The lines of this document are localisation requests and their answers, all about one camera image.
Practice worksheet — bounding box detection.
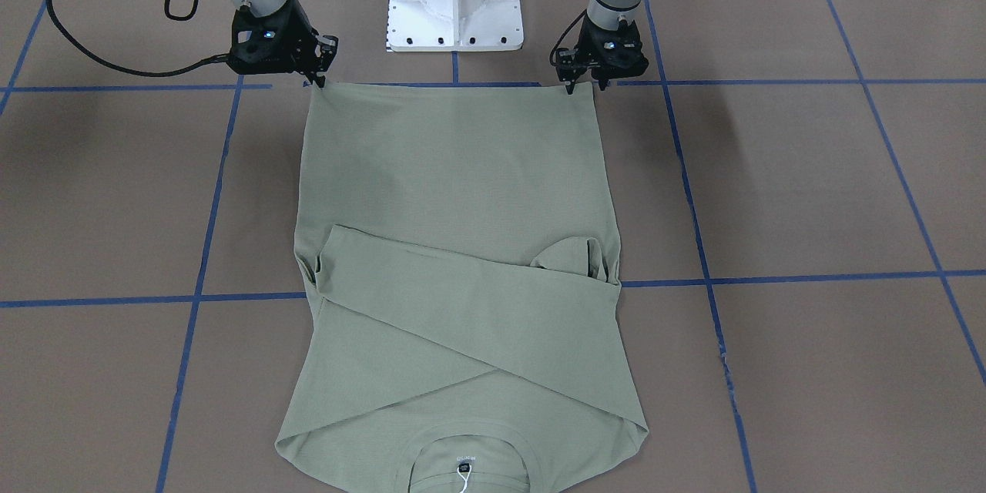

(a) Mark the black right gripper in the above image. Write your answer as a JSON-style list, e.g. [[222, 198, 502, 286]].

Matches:
[[230, 0, 338, 89]]

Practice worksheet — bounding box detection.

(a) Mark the white paper hang tag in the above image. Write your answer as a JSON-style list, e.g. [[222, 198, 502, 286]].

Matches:
[[455, 461, 471, 493]]

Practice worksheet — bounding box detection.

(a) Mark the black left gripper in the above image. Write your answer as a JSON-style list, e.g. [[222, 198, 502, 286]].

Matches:
[[556, 15, 650, 96]]

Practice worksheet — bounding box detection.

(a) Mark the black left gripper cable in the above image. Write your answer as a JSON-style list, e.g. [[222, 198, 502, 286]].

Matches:
[[549, 10, 589, 69]]

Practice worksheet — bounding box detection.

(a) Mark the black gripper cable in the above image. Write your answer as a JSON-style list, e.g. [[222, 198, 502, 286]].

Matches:
[[45, 0, 232, 79], [549, 10, 589, 69]]

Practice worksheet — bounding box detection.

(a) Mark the olive green long-sleeve shirt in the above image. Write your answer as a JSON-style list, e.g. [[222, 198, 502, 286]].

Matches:
[[274, 83, 649, 492]]

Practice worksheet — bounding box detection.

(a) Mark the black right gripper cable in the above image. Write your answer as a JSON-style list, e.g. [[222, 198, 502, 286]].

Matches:
[[45, 0, 232, 79]]

